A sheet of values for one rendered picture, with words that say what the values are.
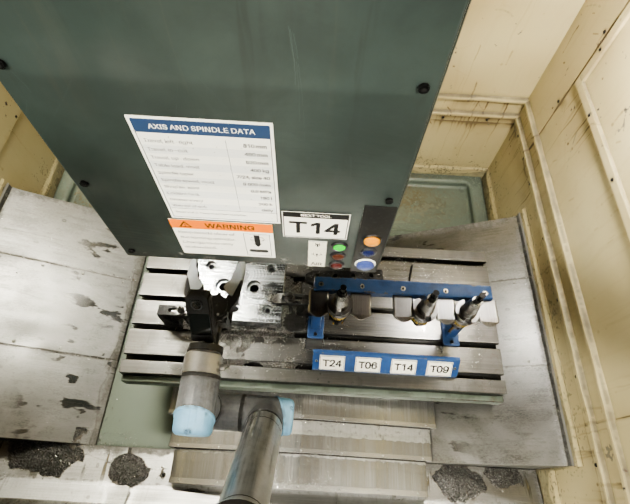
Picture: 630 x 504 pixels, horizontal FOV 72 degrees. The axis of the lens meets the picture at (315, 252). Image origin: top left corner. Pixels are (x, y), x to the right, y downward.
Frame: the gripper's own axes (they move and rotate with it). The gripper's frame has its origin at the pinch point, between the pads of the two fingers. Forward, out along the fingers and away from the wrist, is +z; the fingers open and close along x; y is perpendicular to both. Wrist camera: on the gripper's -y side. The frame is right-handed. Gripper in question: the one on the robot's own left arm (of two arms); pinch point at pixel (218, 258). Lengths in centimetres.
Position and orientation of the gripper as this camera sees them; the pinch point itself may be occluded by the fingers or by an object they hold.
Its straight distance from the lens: 96.4
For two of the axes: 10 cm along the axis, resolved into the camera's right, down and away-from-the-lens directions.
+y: -0.3, 4.5, 8.9
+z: 0.5, -8.9, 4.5
